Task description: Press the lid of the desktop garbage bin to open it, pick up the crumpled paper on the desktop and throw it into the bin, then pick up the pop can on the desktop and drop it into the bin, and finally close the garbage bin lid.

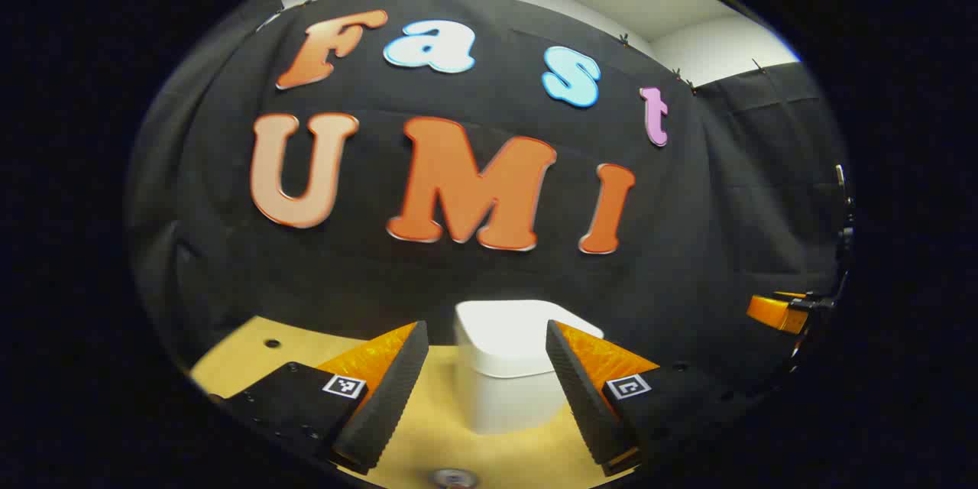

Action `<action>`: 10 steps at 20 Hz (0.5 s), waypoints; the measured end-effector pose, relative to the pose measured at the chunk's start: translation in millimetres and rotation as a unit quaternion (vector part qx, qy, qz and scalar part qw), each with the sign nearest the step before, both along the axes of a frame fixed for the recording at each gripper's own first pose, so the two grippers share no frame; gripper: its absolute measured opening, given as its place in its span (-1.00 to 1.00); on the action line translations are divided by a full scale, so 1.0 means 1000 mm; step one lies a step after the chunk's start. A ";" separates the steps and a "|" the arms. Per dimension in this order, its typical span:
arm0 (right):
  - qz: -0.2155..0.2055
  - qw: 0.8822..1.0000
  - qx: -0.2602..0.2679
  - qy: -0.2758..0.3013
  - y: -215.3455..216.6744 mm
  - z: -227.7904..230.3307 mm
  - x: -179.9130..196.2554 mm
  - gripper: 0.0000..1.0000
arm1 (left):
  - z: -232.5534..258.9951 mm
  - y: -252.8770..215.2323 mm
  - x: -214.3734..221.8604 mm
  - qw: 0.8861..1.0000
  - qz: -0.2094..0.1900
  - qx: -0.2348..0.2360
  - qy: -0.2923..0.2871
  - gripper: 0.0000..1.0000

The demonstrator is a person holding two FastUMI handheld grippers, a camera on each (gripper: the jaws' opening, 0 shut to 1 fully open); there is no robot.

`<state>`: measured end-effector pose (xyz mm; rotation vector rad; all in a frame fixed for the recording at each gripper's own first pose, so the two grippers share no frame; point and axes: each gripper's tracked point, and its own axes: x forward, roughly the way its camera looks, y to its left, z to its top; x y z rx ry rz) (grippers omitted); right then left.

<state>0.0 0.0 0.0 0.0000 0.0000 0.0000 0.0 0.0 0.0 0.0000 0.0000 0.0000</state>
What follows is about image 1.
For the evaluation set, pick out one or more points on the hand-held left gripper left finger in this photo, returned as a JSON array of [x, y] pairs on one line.
[[390, 397]]

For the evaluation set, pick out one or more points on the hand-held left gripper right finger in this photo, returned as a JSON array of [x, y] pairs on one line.
[[584, 405]]

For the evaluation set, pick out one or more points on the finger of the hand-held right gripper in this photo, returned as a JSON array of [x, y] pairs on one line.
[[775, 313]]

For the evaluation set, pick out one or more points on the white desktop garbage bin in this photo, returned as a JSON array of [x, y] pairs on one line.
[[504, 351]]

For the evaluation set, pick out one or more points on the metal pop can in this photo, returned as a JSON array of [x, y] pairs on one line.
[[454, 479]]

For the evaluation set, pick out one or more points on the wooden desktop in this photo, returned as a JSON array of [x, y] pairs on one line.
[[428, 443]]

